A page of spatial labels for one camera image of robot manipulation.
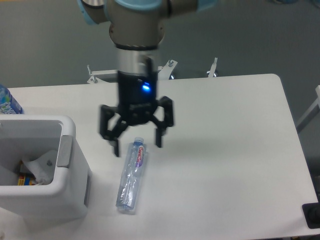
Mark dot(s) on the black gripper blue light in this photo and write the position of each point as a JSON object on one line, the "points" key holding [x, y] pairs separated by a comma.
{"points": [[137, 102]]}

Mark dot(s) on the crushed clear plastic water bottle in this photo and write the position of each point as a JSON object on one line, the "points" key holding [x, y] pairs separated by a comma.
{"points": [[131, 176]]}

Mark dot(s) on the clear plastic bag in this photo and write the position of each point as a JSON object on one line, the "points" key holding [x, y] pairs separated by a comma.
{"points": [[43, 168]]}

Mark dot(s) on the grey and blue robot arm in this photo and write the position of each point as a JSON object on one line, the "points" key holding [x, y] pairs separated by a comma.
{"points": [[136, 29]]}

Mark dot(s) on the white plastic trash can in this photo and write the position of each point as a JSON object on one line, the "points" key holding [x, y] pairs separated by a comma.
{"points": [[67, 196]]}

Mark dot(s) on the blue labelled bottle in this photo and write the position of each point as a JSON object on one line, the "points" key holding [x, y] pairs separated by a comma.
{"points": [[8, 104]]}

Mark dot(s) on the colourful snack wrapper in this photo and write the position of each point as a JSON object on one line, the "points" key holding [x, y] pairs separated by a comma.
{"points": [[25, 176]]}

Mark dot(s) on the black clamp at table corner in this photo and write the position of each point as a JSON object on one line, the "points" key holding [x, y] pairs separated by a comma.
{"points": [[312, 214]]}

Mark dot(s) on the white pedestal base frame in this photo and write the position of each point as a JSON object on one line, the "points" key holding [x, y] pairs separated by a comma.
{"points": [[165, 72]]}

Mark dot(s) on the white frame at right edge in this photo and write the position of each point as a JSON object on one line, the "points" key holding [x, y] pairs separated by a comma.
{"points": [[312, 111]]}

